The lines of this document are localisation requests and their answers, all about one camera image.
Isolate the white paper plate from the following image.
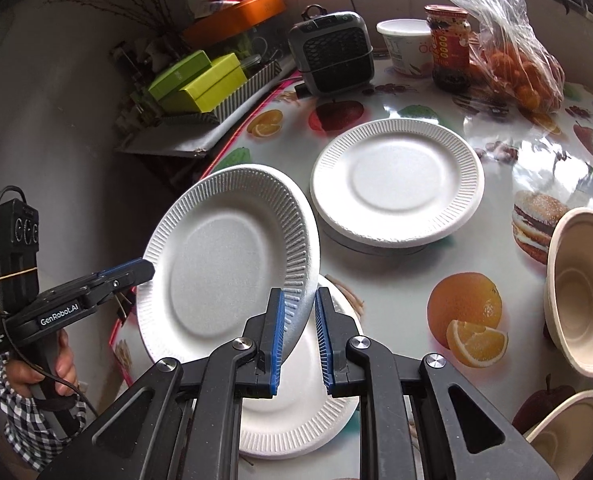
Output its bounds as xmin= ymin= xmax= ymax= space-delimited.
xmin=238 ymin=274 xmax=364 ymax=461
xmin=310 ymin=118 xmax=484 ymax=249
xmin=136 ymin=164 xmax=321 ymax=362

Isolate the beige paper bowl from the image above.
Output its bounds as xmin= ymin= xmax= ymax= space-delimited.
xmin=525 ymin=389 xmax=593 ymax=480
xmin=544 ymin=207 xmax=593 ymax=378

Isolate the checkered left sleeve forearm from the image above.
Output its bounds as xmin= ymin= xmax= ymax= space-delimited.
xmin=0 ymin=353 xmax=73 ymax=471

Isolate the person's left hand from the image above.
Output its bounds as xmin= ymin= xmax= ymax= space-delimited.
xmin=4 ymin=328 xmax=80 ymax=399

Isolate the fruit print tablecloth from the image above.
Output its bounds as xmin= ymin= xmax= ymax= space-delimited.
xmin=108 ymin=58 xmax=593 ymax=480

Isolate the grey striped tray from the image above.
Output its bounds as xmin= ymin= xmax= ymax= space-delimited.
xmin=162 ymin=61 xmax=283 ymax=125

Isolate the upper lime green box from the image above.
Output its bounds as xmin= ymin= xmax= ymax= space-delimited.
xmin=148 ymin=50 xmax=212 ymax=102

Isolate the lime green box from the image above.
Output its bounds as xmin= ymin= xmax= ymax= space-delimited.
xmin=148 ymin=50 xmax=212 ymax=102
xmin=160 ymin=53 xmax=248 ymax=114

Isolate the lower lime green box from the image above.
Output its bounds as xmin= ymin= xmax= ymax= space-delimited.
xmin=160 ymin=53 xmax=248 ymax=114

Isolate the orange shelf box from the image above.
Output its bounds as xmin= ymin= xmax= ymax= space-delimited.
xmin=182 ymin=0 xmax=287 ymax=50

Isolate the small grey desk heater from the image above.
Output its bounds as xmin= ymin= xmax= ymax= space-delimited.
xmin=288 ymin=4 xmax=375 ymax=96

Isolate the red labelled sauce jar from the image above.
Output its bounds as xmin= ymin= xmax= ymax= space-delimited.
xmin=425 ymin=4 xmax=471 ymax=93

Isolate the plastic bag of oranges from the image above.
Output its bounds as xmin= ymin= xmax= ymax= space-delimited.
xmin=449 ymin=0 xmax=565 ymax=114

